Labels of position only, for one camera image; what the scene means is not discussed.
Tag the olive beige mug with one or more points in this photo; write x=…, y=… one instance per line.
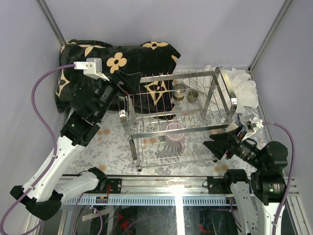
x=192, y=96

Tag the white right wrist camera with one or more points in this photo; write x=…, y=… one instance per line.
x=252, y=127

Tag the grey textured coffee mug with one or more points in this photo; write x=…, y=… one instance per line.
x=243, y=119

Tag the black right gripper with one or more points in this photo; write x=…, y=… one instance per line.
x=223, y=141

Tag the light blue mug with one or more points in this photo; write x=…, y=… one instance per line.
x=232, y=127

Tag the stainless steel dish rack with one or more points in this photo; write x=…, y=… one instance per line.
x=146, y=131

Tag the black floral plush blanket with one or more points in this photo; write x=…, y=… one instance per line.
x=150, y=58

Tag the aluminium frame post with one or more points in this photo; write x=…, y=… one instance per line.
x=51, y=21
x=275, y=24

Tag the floral patterned table mat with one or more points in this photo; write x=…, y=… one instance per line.
x=109, y=150

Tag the left aluminium frame post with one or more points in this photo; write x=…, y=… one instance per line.
x=51, y=21

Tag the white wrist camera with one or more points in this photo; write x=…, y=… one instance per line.
x=252, y=127
x=92, y=68

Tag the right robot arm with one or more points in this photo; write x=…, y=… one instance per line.
x=258, y=197

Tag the white crumpled cloth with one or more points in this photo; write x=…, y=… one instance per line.
x=244, y=89

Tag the right aluminium frame post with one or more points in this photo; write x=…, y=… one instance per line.
x=275, y=24

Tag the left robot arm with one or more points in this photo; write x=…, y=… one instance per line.
x=43, y=195

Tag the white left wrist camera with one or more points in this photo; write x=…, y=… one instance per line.
x=92, y=68

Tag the pink mug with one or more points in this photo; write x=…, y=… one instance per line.
x=175, y=140

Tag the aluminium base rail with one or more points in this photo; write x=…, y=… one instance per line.
x=156, y=191

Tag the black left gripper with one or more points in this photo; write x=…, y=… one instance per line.
x=131, y=82

